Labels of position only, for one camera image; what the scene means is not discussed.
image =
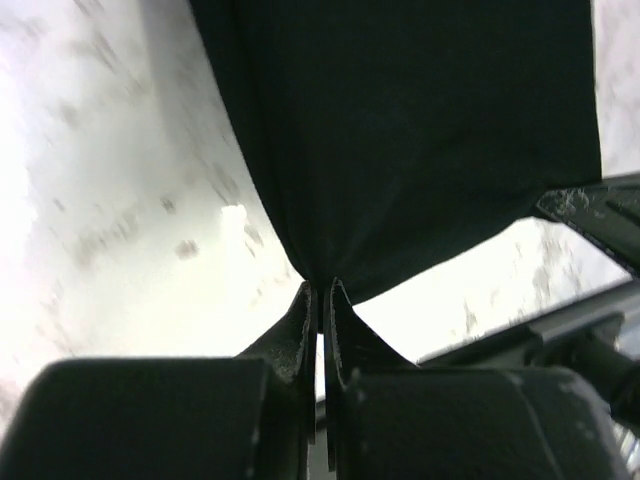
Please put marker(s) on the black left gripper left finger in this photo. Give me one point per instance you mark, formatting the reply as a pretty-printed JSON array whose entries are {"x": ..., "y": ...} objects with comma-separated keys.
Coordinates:
[{"x": 246, "y": 417}]

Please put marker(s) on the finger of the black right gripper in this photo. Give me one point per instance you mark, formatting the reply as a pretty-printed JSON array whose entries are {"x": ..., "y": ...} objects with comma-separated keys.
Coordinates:
[{"x": 605, "y": 213}]

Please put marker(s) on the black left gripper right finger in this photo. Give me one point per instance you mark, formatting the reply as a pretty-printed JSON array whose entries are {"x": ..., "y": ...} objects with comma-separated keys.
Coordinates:
[{"x": 469, "y": 423}]

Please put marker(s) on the black t shirt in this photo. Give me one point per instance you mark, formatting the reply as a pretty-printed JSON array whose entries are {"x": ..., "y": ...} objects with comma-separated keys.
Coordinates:
[{"x": 386, "y": 137}]

